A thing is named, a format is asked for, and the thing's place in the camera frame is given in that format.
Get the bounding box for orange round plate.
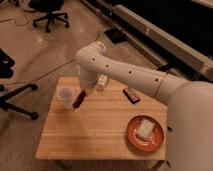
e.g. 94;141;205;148
127;115;164;153

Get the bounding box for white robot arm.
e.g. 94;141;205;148
75;41;213;171

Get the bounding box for wooden table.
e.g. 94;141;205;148
36;80;166;160

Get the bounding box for black chair base left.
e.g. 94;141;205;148
0;48;40;121

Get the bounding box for black floor cable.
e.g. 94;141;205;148
0;26;111;86

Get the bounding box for small white bottle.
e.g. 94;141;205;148
96;75;108;91

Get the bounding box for dark red dried pepper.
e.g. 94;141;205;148
73;90;86;111

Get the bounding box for white sponge block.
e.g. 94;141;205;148
136;119;155;139

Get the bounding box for long grey rail beam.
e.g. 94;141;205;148
80;0;213;82

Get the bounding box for black office chair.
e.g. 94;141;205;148
29;0;70;33

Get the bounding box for black floor plate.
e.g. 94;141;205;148
105;28;127;44

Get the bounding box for dark brown snack bar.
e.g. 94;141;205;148
123;87;140;104

